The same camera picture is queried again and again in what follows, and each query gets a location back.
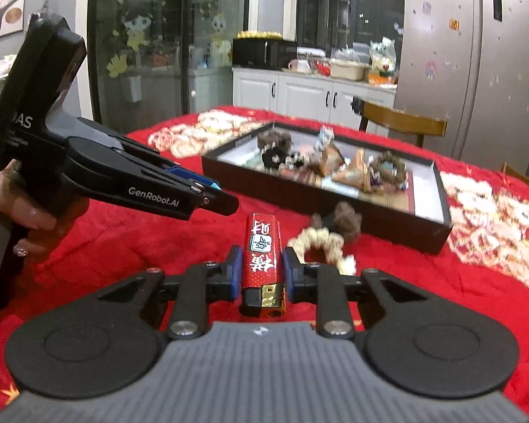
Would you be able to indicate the black scrunchie with white trim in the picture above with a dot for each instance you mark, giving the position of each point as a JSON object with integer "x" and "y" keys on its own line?
{"x": 282, "y": 158}

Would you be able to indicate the black shallow box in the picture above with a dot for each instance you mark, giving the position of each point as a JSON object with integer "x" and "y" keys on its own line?
{"x": 335, "y": 216}

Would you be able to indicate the grey double-door fridge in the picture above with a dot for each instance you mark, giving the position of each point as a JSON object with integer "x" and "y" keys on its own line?
{"x": 467, "y": 53}

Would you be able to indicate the cream scrunchie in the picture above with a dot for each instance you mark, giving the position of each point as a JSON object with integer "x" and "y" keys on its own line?
{"x": 322, "y": 240}

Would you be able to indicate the red printed blanket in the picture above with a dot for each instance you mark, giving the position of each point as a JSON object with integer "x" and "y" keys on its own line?
{"x": 114, "y": 246}

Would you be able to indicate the brown scrunchie in box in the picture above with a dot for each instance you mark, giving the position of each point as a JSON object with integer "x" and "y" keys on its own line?
{"x": 275, "y": 141}

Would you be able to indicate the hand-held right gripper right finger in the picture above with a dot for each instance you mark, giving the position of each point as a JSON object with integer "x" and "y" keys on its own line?
{"x": 289, "y": 273}

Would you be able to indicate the small black clamp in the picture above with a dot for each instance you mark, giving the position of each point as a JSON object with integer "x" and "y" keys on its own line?
{"x": 357, "y": 105}

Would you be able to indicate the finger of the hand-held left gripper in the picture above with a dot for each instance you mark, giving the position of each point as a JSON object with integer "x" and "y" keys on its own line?
{"x": 173, "y": 170}
{"x": 220, "y": 205}

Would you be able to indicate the white plastic bag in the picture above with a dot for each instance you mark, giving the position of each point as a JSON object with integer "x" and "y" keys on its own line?
{"x": 348, "y": 55}

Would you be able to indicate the red lighter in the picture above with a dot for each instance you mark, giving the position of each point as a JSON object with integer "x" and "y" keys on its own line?
{"x": 262, "y": 251}

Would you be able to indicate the person's left hand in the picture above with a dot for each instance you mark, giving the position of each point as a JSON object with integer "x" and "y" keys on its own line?
{"x": 0, "y": 194}

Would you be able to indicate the black microwave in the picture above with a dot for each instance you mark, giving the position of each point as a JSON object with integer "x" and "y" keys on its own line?
{"x": 264, "y": 54}

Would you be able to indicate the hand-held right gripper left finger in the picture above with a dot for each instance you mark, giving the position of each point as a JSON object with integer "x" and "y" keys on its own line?
{"x": 234, "y": 273}

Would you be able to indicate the gold chocolate box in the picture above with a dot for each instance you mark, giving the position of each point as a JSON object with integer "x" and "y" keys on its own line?
{"x": 260, "y": 34}

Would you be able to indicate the light blue scrunchie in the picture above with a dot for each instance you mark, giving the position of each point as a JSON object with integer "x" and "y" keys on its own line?
{"x": 326, "y": 137}

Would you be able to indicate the white mug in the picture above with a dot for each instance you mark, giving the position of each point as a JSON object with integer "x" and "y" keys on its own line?
{"x": 297, "y": 65}

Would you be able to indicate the red plastic bag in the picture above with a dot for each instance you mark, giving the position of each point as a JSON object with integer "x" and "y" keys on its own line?
{"x": 322, "y": 67}

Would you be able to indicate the white and green printed bag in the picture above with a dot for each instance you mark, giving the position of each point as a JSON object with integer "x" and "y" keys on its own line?
{"x": 383, "y": 55}

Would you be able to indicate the pink doll fridge magnet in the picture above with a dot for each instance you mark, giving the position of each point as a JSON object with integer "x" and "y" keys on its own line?
{"x": 430, "y": 70}

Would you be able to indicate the white kitchen cabinet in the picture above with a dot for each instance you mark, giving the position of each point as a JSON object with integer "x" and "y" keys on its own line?
{"x": 299, "y": 92}

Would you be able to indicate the wooden chair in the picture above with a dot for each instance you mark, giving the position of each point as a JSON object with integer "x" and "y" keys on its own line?
{"x": 524, "y": 176}
{"x": 405, "y": 119}

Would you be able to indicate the white hanging box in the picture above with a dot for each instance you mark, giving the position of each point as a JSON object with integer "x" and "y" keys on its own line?
{"x": 131, "y": 88}

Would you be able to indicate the glass sliding door with stickers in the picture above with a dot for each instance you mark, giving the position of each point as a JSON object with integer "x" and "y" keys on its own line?
{"x": 158, "y": 31}

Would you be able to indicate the cream plastic basin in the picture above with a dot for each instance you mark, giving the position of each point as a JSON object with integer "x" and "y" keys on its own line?
{"x": 348, "y": 70}

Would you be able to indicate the orange box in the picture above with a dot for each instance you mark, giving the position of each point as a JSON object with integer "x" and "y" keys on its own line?
{"x": 381, "y": 79}

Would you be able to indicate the brown bow hair claw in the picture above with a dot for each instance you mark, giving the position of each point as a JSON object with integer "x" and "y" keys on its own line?
{"x": 341, "y": 220}

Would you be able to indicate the brown scrunchie with white trim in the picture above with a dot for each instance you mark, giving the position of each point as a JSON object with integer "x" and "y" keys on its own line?
{"x": 390, "y": 169}

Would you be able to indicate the brown triangular snack packet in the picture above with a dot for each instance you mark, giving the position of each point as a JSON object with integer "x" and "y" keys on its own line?
{"x": 333, "y": 158}
{"x": 357, "y": 172}

